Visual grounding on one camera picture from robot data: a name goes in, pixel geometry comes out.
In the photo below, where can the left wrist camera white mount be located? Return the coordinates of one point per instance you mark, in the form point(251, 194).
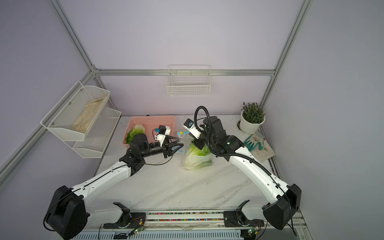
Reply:
point(162, 131)

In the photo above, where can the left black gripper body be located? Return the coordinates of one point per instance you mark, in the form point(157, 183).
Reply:
point(165, 150)

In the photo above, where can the white wire wall basket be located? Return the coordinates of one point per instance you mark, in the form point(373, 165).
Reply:
point(189, 80)

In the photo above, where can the potted green plant white pot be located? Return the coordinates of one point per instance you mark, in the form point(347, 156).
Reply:
point(252, 117)

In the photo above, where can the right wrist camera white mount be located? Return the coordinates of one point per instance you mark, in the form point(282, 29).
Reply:
point(190, 126)

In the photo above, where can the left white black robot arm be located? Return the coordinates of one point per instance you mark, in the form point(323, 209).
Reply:
point(69, 211)

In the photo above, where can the beige cloth in shelf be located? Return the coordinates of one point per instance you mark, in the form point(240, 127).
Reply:
point(83, 121)

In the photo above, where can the white two-tier mesh shelf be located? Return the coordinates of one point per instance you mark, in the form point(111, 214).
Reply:
point(94, 142)

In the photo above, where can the bagged chinese cabbage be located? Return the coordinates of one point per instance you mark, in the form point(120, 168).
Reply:
point(196, 159)

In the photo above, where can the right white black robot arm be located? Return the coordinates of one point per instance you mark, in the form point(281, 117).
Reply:
point(283, 199)

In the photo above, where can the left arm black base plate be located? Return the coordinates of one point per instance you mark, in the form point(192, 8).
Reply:
point(128, 221)

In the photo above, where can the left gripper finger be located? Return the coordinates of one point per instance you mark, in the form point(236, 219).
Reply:
point(176, 147)
point(171, 139)

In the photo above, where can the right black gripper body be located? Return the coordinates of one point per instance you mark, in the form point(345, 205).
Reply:
point(201, 143)

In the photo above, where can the aluminium front rail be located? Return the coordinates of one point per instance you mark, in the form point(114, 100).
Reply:
point(167, 219)

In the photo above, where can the pink plastic basket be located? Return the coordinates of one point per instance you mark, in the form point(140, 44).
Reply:
point(149, 123)

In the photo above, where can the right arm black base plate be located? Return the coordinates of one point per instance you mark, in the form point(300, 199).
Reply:
point(238, 219)

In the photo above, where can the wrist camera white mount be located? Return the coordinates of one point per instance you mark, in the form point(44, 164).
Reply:
point(190, 126)
point(162, 131)

